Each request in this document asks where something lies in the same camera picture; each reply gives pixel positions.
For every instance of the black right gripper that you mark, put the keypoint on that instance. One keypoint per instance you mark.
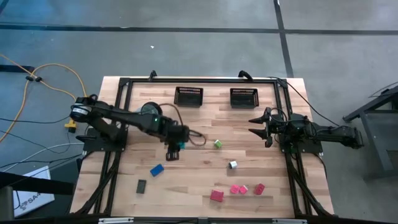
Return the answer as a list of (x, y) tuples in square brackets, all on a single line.
[(280, 127)]

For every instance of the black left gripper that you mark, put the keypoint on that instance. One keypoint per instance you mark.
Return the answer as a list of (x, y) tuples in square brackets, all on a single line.
[(178, 133)]

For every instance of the blue rectangular block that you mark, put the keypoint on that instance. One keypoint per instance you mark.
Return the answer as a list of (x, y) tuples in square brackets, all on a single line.
[(157, 170)]

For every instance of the green cube charger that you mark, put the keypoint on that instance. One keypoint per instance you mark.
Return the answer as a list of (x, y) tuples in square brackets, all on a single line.
[(218, 143)]

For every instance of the black rectangular block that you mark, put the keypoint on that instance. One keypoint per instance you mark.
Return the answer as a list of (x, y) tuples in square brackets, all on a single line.
[(141, 186)]

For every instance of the white cube charger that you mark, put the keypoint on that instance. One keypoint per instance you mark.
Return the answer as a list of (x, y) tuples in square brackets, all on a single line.
[(232, 164)]

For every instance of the large red charger block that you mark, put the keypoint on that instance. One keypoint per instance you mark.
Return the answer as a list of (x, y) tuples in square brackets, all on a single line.
[(216, 195)]

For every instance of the red charger with prongs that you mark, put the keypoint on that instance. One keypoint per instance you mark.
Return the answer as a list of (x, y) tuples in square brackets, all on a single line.
[(259, 188)]

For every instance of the red-pink charger white end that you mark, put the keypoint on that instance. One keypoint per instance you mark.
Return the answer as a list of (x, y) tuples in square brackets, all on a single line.
[(243, 189)]

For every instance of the small red-pink charger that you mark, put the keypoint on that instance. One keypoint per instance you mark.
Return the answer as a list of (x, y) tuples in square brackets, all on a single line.
[(234, 188)]

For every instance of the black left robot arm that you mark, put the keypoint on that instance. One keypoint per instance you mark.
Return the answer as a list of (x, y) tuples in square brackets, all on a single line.
[(130, 116)]

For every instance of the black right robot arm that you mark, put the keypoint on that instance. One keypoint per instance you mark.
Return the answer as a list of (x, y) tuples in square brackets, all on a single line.
[(335, 133)]

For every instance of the black mesh basket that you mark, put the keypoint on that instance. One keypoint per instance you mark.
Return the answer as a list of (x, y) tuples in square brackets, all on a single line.
[(244, 102), (188, 101)]

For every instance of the grey metal cart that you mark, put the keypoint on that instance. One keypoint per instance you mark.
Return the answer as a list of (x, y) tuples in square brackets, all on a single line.
[(373, 130)]

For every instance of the black beam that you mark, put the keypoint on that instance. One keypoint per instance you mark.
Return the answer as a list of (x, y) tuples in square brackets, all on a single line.
[(31, 184)]

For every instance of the white printed box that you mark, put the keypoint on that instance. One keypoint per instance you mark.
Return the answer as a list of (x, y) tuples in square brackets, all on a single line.
[(34, 199)]

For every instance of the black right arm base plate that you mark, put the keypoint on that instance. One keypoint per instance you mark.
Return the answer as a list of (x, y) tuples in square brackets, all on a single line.
[(311, 149)]

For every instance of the black aluminium table frame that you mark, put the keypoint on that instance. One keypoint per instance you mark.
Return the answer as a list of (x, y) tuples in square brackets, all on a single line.
[(202, 80)]

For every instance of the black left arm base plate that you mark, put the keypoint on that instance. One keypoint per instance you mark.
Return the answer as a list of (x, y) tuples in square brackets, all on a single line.
[(93, 144)]

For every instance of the silver metal bracket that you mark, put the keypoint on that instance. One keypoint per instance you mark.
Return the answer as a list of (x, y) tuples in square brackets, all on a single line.
[(289, 221), (115, 220)]

